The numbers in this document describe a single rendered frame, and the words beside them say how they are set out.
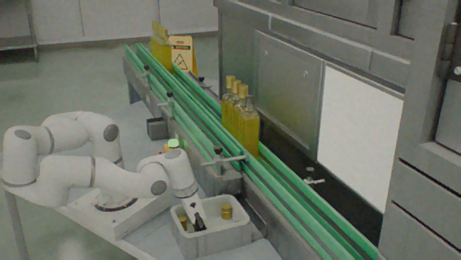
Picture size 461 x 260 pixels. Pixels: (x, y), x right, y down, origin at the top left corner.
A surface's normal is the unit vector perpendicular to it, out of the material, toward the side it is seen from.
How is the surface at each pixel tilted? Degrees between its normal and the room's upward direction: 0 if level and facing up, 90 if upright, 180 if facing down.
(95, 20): 90
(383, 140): 90
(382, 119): 90
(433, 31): 90
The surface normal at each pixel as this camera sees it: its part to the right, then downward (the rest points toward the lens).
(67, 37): 0.38, 0.39
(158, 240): 0.00, -0.91
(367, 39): -0.93, 0.15
